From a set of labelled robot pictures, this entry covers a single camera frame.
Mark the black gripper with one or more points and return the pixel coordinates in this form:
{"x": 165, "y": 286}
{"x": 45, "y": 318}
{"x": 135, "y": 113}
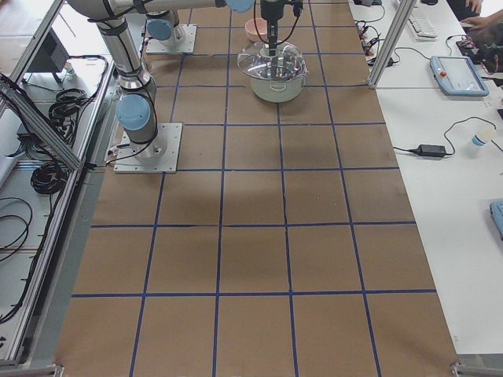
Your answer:
{"x": 270, "y": 10}

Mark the glass pot lid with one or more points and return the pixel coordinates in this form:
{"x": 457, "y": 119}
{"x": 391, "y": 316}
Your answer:
{"x": 285, "y": 65}

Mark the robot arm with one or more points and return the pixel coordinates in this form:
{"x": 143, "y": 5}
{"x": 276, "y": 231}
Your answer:
{"x": 166, "y": 28}
{"x": 136, "y": 110}

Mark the pale green cooking pot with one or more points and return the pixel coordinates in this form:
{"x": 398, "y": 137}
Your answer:
{"x": 279, "y": 92}

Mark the person hand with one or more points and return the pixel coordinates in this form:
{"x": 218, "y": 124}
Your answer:
{"x": 477, "y": 22}

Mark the pink bowl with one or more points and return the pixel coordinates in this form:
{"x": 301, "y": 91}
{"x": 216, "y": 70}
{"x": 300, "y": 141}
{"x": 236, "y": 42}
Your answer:
{"x": 256, "y": 29}

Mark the white keyboard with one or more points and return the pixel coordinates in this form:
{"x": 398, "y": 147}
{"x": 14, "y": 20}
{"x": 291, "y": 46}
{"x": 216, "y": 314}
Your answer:
{"x": 420, "y": 26}

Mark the blue teach pendant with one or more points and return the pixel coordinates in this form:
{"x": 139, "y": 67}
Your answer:
{"x": 457, "y": 76}

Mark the black power adapter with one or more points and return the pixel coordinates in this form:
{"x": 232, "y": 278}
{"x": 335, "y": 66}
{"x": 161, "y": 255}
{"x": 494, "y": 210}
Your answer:
{"x": 435, "y": 151}

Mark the paper cup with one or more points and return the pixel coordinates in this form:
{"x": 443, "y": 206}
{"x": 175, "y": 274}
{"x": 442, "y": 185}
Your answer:
{"x": 483, "y": 136}

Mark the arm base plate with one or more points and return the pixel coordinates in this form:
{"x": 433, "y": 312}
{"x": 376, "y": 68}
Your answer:
{"x": 161, "y": 156}
{"x": 182, "y": 41}

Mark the aluminium frame post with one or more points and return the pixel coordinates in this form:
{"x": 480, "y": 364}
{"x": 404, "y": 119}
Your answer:
{"x": 393, "y": 34}

